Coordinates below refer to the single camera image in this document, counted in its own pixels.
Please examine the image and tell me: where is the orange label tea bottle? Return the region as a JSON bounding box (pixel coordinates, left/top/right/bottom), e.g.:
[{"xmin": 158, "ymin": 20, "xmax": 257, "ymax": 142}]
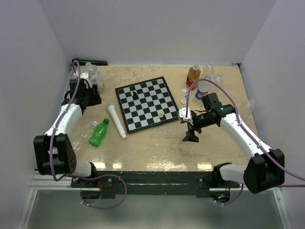
[{"xmin": 85, "ymin": 62, "xmax": 104, "ymax": 94}]

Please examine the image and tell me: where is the clear crushed plastic bottle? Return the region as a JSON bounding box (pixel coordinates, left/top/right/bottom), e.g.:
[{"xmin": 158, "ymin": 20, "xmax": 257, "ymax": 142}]
[{"xmin": 240, "ymin": 99, "xmax": 255, "ymax": 119}]

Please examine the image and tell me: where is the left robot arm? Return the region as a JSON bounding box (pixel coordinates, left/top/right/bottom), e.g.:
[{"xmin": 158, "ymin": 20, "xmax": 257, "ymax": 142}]
[{"xmin": 33, "ymin": 78, "xmax": 102, "ymax": 187}]

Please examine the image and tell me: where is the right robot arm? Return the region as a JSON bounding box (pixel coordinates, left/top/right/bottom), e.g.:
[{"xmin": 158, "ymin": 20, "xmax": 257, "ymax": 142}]
[{"xmin": 179, "ymin": 93, "xmax": 285, "ymax": 194}]

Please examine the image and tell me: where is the white tube bottle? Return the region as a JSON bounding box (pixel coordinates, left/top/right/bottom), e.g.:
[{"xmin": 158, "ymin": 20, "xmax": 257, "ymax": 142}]
[{"xmin": 107, "ymin": 103, "xmax": 127, "ymax": 139}]

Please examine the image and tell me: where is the green plastic bottle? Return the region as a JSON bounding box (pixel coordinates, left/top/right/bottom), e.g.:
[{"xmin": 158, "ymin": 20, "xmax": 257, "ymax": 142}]
[{"xmin": 89, "ymin": 118, "xmax": 110, "ymax": 147}]

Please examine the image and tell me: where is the Pepsi label clear bottle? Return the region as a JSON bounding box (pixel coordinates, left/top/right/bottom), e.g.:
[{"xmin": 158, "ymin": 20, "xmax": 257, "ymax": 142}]
[{"xmin": 195, "ymin": 81, "xmax": 211, "ymax": 100}]

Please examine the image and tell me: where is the clear bottle right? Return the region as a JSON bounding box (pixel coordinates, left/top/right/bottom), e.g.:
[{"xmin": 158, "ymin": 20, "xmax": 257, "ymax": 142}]
[{"xmin": 213, "ymin": 73, "xmax": 224, "ymax": 86}]

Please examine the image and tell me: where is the amber red label bottle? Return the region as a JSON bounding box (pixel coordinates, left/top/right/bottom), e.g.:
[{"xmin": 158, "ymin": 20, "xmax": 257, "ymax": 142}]
[{"xmin": 186, "ymin": 64, "xmax": 201, "ymax": 88}]

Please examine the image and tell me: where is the clear bottle back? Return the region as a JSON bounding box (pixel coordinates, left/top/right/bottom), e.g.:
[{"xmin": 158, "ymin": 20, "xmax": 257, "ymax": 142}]
[{"xmin": 206, "ymin": 62, "xmax": 215, "ymax": 77}]

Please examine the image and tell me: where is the black chess piece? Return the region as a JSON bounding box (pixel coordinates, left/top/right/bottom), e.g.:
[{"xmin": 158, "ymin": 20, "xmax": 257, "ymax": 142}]
[{"xmin": 132, "ymin": 92, "xmax": 138, "ymax": 100}]

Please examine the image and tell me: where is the black white chessboard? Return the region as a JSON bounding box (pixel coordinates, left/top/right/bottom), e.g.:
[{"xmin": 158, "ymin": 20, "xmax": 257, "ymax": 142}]
[{"xmin": 115, "ymin": 76, "xmax": 179, "ymax": 134}]

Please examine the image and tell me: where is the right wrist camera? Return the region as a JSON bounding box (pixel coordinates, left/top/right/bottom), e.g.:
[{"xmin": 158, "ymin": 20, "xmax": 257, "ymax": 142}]
[{"xmin": 178, "ymin": 106, "xmax": 192, "ymax": 122}]

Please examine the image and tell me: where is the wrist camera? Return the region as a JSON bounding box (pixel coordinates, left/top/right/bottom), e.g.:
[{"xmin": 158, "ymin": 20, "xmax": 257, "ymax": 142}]
[
  {"xmin": 71, "ymin": 72, "xmax": 92, "ymax": 87},
  {"xmin": 178, "ymin": 106, "xmax": 192, "ymax": 122}
]

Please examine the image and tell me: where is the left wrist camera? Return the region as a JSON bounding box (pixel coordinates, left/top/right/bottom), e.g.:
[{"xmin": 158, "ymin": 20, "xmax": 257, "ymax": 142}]
[{"xmin": 71, "ymin": 72, "xmax": 92, "ymax": 87}]

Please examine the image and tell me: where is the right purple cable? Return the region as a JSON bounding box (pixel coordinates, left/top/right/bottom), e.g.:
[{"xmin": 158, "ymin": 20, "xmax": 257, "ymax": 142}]
[{"xmin": 186, "ymin": 78, "xmax": 305, "ymax": 189}]

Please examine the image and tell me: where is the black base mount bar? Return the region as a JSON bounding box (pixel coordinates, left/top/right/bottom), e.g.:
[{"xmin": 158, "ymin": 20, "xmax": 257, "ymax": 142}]
[{"xmin": 71, "ymin": 171, "xmax": 240, "ymax": 199}]

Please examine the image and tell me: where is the loose purple cable loop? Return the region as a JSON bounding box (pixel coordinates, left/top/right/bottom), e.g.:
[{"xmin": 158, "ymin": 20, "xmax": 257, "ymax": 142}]
[{"xmin": 80, "ymin": 175, "xmax": 127, "ymax": 210}]

